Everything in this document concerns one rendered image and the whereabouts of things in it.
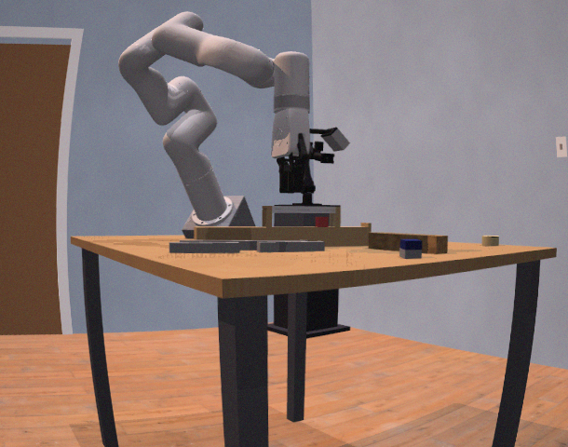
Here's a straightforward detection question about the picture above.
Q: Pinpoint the brown wooden bar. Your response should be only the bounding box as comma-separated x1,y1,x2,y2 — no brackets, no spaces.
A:
368,232,448,254

